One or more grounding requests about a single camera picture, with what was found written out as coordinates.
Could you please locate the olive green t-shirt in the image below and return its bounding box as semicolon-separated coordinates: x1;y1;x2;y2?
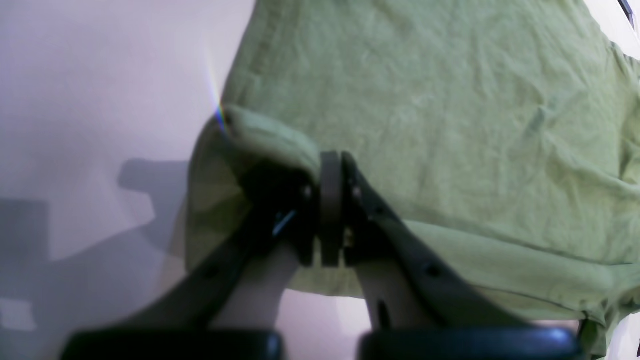
185;0;640;360

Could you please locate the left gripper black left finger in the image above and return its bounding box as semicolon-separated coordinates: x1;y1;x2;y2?
62;170;316;360

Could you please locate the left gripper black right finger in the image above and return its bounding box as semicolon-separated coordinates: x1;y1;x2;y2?
320;152;585;360

